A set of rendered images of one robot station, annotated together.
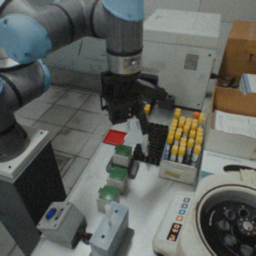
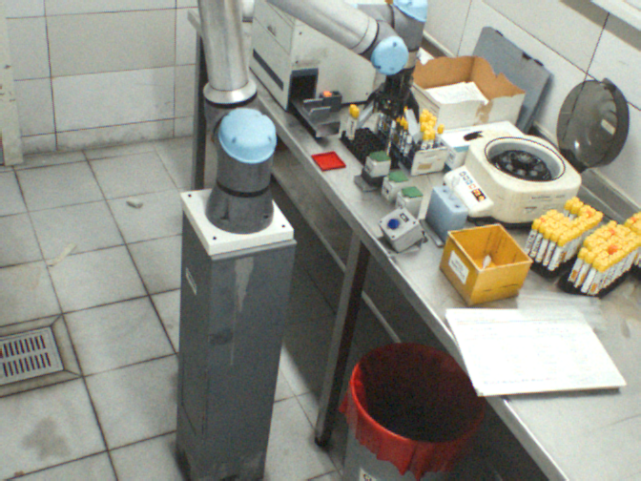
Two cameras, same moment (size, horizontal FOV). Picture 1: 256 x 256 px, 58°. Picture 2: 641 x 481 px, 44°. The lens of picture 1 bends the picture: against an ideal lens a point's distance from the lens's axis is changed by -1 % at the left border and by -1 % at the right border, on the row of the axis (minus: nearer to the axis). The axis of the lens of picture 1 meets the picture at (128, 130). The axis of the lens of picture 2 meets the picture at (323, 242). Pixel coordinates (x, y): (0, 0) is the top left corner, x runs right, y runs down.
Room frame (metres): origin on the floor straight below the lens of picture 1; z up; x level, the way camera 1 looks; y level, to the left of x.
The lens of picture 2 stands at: (-0.51, 1.39, 1.97)
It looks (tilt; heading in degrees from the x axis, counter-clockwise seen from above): 38 degrees down; 309
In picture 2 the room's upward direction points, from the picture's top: 10 degrees clockwise
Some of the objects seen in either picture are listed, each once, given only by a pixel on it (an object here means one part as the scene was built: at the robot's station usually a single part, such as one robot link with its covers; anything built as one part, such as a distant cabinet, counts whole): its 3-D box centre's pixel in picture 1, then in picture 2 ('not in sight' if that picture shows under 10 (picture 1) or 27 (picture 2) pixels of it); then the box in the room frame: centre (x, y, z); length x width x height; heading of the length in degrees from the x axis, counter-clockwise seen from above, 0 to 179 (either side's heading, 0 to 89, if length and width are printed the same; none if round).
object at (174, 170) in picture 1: (182, 148); (409, 141); (0.52, -0.17, 0.91); 0.20 x 0.10 x 0.07; 161
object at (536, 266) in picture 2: not in sight; (555, 252); (0.02, -0.12, 0.89); 0.17 x 0.09 x 0.02; 88
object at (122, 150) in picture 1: (122, 150); (379, 156); (0.47, 0.02, 0.95); 0.05 x 0.04 x 0.01; 71
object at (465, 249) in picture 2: not in sight; (484, 264); (0.08, 0.11, 0.93); 0.13 x 0.13 x 0.10; 67
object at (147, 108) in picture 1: (152, 131); (372, 135); (0.58, -0.08, 0.93); 0.17 x 0.09 x 0.11; 162
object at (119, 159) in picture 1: (122, 158); (377, 168); (0.47, 0.02, 0.92); 0.05 x 0.04 x 0.06; 71
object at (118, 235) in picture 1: (111, 234); (445, 216); (0.24, 0.04, 0.92); 0.10 x 0.07 x 0.10; 156
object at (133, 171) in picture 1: (122, 163); (375, 177); (0.47, 0.02, 0.89); 0.09 x 0.05 x 0.04; 71
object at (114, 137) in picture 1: (115, 137); (328, 160); (0.61, 0.05, 0.88); 0.07 x 0.07 x 0.01; 71
